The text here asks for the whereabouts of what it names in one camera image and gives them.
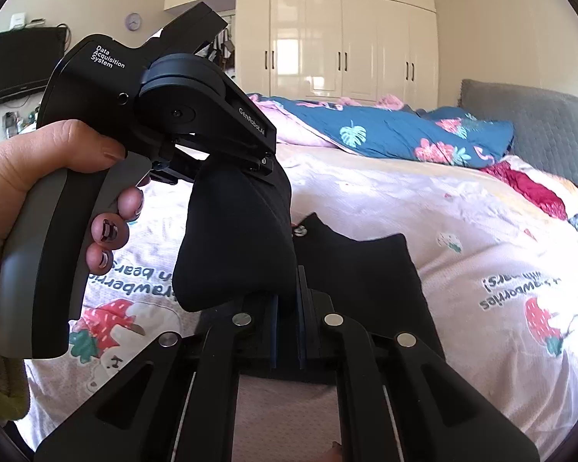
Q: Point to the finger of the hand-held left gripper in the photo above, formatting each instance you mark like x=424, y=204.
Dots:
x=178, y=166
x=250, y=130

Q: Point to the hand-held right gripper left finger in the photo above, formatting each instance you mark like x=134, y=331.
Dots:
x=274, y=337

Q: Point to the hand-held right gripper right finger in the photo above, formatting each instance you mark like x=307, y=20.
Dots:
x=302, y=337

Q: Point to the black shirt with orange patches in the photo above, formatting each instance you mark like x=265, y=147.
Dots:
x=366, y=274

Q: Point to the person's right hand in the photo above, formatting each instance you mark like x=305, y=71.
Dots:
x=331, y=455

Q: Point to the person's left hand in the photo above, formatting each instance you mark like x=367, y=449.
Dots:
x=14, y=173

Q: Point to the hanging dark accessories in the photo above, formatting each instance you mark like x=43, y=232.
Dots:
x=224, y=50

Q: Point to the cream glossy wardrobe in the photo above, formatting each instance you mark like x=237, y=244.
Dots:
x=318, y=29

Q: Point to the blue floral duvet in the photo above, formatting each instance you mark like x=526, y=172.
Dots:
x=380, y=130

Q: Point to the pink printed bed sheet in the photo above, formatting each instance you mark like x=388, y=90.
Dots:
x=462, y=260

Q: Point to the red cloth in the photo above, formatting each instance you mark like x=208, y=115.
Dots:
x=530, y=187

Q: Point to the grey padded headboard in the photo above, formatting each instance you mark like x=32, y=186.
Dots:
x=534, y=120

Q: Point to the cream orange pillow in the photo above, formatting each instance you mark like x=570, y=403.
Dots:
x=551, y=178

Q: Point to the round wall clock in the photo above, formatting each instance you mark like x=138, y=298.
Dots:
x=135, y=21

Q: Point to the black wall television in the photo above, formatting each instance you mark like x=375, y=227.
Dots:
x=19, y=65

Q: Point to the white wall box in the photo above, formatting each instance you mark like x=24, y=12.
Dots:
x=17, y=20

